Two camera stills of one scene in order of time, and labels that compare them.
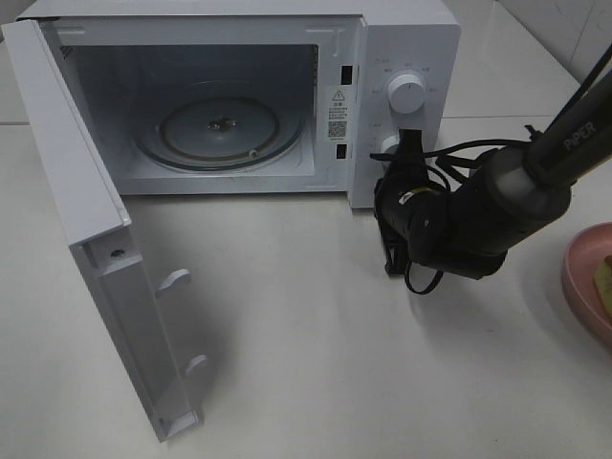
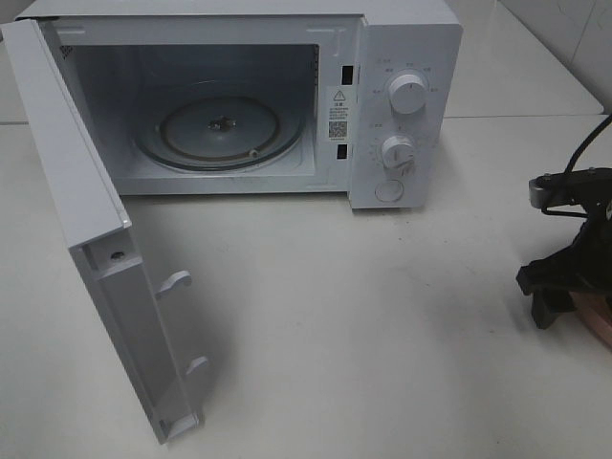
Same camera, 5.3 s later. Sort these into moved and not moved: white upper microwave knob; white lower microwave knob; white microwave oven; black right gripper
Moved: black right gripper
Not moved: white lower microwave knob; white upper microwave knob; white microwave oven
